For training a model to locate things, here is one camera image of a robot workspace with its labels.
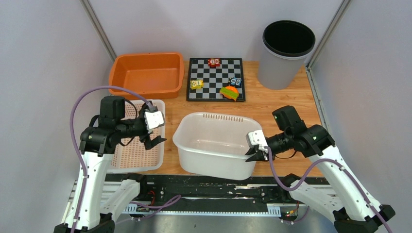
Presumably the large white plastic tub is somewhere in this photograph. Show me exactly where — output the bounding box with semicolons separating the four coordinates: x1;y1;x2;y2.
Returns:
172;112;262;180

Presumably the grey bin black liner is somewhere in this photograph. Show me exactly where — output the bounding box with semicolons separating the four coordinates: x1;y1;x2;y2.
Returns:
257;20;316;90

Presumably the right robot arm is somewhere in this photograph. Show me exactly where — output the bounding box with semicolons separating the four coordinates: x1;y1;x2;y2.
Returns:
246;105;395;233

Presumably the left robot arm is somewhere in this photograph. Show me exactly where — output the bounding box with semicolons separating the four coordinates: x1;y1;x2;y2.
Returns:
54;96;165;233

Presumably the white perforated basket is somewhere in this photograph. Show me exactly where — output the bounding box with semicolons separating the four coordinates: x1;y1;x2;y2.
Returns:
107;100;166;174

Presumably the orange green toy burger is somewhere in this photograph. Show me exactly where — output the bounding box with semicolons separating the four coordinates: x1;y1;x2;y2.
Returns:
219;86;240;101

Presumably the orange plastic tub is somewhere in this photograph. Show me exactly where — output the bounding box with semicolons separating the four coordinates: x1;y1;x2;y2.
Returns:
108;52;185;99

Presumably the blue toy block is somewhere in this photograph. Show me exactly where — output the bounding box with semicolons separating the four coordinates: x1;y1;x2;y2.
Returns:
228;77;242;88

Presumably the yellow toy block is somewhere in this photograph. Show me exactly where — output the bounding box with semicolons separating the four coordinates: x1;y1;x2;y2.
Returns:
190;80;204;90

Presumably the red toy block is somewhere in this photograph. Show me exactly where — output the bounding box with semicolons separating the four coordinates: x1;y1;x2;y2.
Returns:
207;58;221;68

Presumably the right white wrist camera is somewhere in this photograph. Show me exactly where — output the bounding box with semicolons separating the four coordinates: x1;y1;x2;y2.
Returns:
246;129;269;150

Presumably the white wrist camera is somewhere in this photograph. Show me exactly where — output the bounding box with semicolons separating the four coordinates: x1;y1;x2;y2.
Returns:
144;111;165;133
246;129;269;150

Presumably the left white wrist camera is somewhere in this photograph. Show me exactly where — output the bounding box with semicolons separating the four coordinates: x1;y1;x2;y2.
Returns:
144;111;165;133

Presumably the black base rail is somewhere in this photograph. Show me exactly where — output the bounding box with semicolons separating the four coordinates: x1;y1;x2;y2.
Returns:
68;173;335;217

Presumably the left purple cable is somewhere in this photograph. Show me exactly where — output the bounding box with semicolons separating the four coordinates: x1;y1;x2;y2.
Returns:
69;85;155;233

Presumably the left aluminium frame post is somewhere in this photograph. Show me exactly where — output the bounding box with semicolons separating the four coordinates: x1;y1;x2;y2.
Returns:
80;0;117;61

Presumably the aluminium frame post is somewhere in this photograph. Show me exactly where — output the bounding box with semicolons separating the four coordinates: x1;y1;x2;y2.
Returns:
80;0;117;61
305;0;352;130

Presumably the right aluminium frame post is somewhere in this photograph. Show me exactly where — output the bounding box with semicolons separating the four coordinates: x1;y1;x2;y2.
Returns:
305;0;352;130

